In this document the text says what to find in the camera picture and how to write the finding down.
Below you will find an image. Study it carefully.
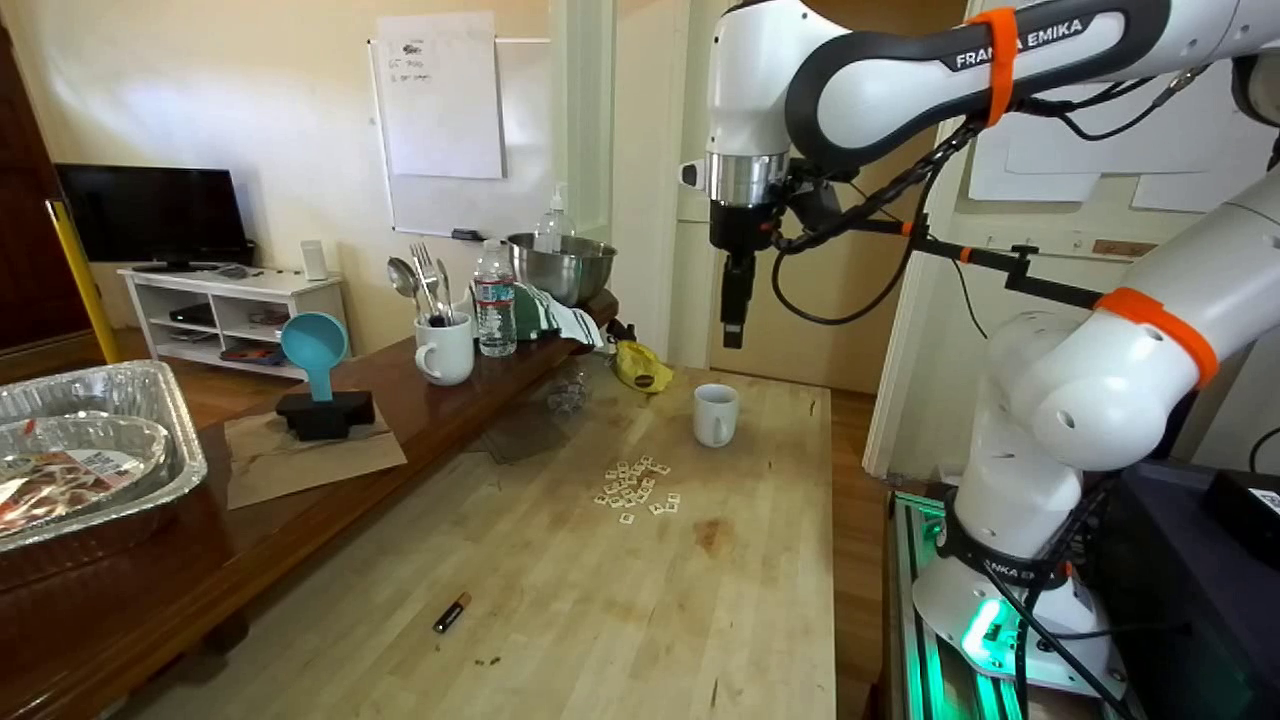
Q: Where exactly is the white flipchart paper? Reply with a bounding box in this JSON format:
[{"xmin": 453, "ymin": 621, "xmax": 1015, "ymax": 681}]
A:
[{"xmin": 374, "ymin": 14, "xmax": 510, "ymax": 183}]

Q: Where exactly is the white partition panel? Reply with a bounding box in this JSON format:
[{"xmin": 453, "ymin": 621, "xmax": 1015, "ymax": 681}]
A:
[{"xmin": 862, "ymin": 133, "xmax": 1072, "ymax": 488}]

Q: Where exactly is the yellow soft object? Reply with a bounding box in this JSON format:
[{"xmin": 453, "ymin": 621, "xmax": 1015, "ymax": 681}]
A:
[{"xmin": 608, "ymin": 336, "xmax": 682, "ymax": 399}]

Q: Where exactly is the aluminium frame rail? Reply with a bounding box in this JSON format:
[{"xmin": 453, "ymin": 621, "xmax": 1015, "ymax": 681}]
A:
[{"xmin": 884, "ymin": 488, "xmax": 1072, "ymax": 720}]

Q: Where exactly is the brown cardboard sheet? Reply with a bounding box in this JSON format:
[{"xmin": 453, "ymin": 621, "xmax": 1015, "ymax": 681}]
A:
[{"xmin": 218, "ymin": 405, "xmax": 413, "ymax": 515}]

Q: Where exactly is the clear bottle lying down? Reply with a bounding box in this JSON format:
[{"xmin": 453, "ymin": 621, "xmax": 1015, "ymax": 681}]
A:
[{"xmin": 530, "ymin": 359, "xmax": 602, "ymax": 432}]

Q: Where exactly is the black camera mount rod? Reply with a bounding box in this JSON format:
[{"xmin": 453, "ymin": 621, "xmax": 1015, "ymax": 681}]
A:
[{"xmin": 853, "ymin": 211, "xmax": 1111, "ymax": 314}]

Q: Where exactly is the metal kitchen utensil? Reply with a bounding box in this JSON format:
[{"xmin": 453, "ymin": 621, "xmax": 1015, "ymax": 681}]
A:
[
  {"xmin": 385, "ymin": 252, "xmax": 429, "ymax": 321},
  {"xmin": 417, "ymin": 239, "xmax": 456, "ymax": 324}
]

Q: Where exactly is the dark wooden side table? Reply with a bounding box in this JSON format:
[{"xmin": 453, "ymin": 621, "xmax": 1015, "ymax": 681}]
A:
[{"xmin": 0, "ymin": 283, "xmax": 623, "ymax": 720}]

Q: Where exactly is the dark wooden cabinet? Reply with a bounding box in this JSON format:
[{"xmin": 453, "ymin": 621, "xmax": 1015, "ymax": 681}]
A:
[{"xmin": 0, "ymin": 26, "xmax": 96, "ymax": 353}]

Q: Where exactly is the black flat television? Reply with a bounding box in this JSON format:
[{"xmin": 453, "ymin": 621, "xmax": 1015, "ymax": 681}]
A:
[{"xmin": 51, "ymin": 160, "xmax": 260, "ymax": 276}]

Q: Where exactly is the yellow stick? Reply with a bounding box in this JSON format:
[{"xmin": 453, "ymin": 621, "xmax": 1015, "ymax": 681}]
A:
[{"xmin": 39, "ymin": 198, "xmax": 126, "ymax": 367}]

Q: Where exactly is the white wall whiteboard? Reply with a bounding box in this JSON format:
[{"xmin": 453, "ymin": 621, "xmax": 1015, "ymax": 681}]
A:
[{"xmin": 365, "ymin": 32, "xmax": 566, "ymax": 244}]

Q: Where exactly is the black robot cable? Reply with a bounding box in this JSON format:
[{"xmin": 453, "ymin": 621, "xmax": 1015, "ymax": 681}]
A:
[{"xmin": 768, "ymin": 75, "xmax": 1206, "ymax": 334}]

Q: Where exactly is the black controller box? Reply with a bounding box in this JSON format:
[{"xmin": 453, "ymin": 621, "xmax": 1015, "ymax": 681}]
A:
[{"xmin": 1094, "ymin": 455, "xmax": 1280, "ymax": 720}]

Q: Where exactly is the crumpled foil inner tray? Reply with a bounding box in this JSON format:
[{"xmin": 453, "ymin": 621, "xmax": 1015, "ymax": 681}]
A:
[{"xmin": 0, "ymin": 407, "xmax": 178, "ymax": 540}]

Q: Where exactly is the clear spray bottle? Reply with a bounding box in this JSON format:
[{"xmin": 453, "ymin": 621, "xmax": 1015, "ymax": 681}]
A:
[{"xmin": 535, "ymin": 193, "xmax": 573, "ymax": 255}]

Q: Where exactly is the aluminium foil tray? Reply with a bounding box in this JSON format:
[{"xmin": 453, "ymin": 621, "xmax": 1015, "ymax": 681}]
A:
[{"xmin": 0, "ymin": 355, "xmax": 214, "ymax": 560}]

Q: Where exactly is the white wall poster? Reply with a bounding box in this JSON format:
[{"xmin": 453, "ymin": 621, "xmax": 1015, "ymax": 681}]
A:
[{"xmin": 966, "ymin": 75, "xmax": 1280, "ymax": 216}]

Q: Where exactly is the white green striped towel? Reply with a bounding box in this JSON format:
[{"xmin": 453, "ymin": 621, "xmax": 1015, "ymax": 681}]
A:
[{"xmin": 511, "ymin": 280, "xmax": 620, "ymax": 359}]

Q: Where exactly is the black marker pen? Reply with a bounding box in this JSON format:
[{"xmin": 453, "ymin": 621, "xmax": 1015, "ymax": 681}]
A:
[{"xmin": 429, "ymin": 592, "xmax": 471, "ymax": 636}]

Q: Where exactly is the white mug with utensils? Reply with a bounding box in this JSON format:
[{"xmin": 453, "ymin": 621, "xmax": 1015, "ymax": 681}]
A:
[{"xmin": 413, "ymin": 314, "xmax": 480, "ymax": 394}]

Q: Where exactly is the white ceramic bowl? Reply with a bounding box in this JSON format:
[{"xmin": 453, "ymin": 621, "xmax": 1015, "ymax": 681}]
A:
[{"xmin": 687, "ymin": 380, "xmax": 745, "ymax": 451}]

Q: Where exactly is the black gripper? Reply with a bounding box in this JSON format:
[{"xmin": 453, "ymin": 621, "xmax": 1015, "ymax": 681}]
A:
[{"xmin": 708, "ymin": 198, "xmax": 786, "ymax": 353}]

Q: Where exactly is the upright clear water bottle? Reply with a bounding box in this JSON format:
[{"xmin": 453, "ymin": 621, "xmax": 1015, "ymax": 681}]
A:
[{"xmin": 467, "ymin": 244, "xmax": 520, "ymax": 359}]

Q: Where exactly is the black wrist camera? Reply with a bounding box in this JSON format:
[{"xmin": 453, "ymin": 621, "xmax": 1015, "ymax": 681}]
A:
[{"xmin": 782, "ymin": 176, "xmax": 849, "ymax": 252}]

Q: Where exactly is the metal pot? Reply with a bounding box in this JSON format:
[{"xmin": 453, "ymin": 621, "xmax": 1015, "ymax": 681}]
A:
[{"xmin": 510, "ymin": 233, "xmax": 620, "ymax": 310}]

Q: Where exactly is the white television shelf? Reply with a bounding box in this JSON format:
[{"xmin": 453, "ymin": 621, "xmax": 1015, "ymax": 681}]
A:
[{"xmin": 118, "ymin": 261, "xmax": 351, "ymax": 385}]

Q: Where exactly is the black block base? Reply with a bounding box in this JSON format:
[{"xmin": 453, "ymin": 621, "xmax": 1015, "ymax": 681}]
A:
[{"xmin": 274, "ymin": 387, "xmax": 382, "ymax": 443}]

